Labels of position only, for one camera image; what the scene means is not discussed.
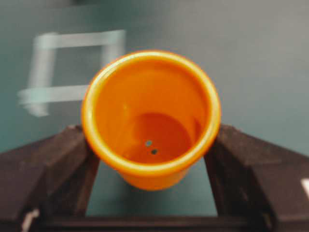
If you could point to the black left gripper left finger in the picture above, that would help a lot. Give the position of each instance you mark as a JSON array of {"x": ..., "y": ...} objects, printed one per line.
[{"x": 50, "y": 177}]

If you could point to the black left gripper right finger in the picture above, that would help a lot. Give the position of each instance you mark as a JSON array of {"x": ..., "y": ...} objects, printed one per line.
[{"x": 259, "y": 180}]

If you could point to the orange plastic cup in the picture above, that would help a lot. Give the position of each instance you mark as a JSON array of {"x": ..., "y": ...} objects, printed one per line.
[{"x": 150, "y": 116}]

